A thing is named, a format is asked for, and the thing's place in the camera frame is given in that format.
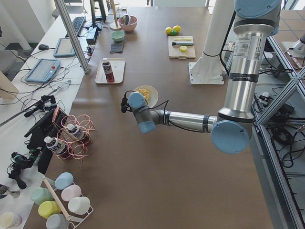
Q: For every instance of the steel ice scoop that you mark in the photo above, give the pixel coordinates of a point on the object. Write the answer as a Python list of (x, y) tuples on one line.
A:
[(126, 19)]

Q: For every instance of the copper wire bottle rack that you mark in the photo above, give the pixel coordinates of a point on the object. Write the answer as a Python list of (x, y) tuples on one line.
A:
[(77, 149)]

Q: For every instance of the blue cup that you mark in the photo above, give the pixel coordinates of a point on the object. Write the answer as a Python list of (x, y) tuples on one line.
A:
[(64, 180)]

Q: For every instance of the white plate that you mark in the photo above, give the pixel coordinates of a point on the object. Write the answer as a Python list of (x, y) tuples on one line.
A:
[(153, 95)]

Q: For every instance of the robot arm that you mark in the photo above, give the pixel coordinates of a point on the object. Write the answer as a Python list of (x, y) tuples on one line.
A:
[(252, 21)]

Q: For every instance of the computer mouse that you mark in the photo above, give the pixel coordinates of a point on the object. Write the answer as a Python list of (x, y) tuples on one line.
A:
[(43, 47)]

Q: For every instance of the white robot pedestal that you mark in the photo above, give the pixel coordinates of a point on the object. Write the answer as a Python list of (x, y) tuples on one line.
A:
[(208, 68)]

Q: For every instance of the black keyboard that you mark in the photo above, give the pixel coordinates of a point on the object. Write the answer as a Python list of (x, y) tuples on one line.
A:
[(78, 24)]

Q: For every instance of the blue teach pendant near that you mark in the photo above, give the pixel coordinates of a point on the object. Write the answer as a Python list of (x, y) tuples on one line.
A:
[(43, 71)]

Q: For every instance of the grey folded cloth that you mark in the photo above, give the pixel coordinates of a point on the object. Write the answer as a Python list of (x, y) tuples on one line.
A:
[(116, 47)]

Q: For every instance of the yellow cup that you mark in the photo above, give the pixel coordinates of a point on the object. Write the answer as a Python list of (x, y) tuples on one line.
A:
[(48, 208)]

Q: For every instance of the bottle in rack lower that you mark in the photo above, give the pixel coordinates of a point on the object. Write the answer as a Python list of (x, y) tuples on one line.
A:
[(57, 146)]

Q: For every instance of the yellow plastic knife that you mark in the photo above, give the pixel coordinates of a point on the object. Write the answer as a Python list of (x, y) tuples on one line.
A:
[(182, 39)]

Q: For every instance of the bottle in rack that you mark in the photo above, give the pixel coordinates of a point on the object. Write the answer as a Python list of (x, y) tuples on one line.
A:
[(57, 146), (78, 133)]

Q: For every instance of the blue teach pendant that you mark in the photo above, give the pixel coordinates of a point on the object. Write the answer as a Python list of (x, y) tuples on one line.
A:
[(43, 71), (64, 48)]

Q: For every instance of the white wire cup rack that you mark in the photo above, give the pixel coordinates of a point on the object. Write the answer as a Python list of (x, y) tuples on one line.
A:
[(74, 220)]

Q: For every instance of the bottle in rack upper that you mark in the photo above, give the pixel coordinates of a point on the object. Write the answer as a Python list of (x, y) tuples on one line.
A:
[(78, 133)]

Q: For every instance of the yellow lemon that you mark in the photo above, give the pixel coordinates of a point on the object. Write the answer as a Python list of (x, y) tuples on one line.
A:
[(177, 28), (168, 30)]

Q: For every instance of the steel muddler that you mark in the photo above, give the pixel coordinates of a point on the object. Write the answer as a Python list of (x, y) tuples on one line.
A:
[(182, 43)]

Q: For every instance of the pink cup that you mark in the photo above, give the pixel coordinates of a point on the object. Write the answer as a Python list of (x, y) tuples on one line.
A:
[(70, 192)]

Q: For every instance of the green lime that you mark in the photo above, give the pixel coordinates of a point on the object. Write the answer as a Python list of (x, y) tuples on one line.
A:
[(173, 33)]

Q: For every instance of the wooden cutting board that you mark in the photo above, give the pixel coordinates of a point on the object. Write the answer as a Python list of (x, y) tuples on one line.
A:
[(174, 51)]

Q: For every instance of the aluminium frame post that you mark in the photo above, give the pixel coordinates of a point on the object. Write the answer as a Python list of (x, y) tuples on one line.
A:
[(60, 5)]

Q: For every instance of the pale green cup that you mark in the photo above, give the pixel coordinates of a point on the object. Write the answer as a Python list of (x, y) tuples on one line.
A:
[(40, 195)]

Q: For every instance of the white cup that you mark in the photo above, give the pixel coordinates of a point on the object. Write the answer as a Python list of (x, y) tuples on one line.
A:
[(79, 205)]

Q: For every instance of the cream rabbit tray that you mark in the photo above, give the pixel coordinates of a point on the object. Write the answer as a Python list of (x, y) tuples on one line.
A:
[(117, 69)]

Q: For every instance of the dark tea bottle on tray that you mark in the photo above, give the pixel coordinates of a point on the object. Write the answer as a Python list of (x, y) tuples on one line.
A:
[(107, 67)]

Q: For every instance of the pink bowl with ice cubes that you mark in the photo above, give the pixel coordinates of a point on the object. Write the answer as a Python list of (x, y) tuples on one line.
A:
[(130, 27)]

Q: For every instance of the green bowl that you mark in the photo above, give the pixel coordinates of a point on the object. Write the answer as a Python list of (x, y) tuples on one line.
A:
[(118, 36)]

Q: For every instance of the lemon half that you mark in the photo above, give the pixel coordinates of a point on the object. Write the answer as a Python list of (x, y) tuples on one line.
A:
[(183, 48)]

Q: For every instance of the twisted glazed donut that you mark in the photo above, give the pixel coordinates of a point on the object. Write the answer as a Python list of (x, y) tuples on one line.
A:
[(145, 93)]

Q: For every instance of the blue teach pendant far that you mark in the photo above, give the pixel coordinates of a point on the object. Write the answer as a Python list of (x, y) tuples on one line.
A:
[(64, 48)]

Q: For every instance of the grey cup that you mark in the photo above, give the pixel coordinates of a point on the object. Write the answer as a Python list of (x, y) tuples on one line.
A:
[(57, 221)]

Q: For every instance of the wooden mug tree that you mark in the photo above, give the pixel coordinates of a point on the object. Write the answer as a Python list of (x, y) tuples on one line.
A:
[(114, 25)]

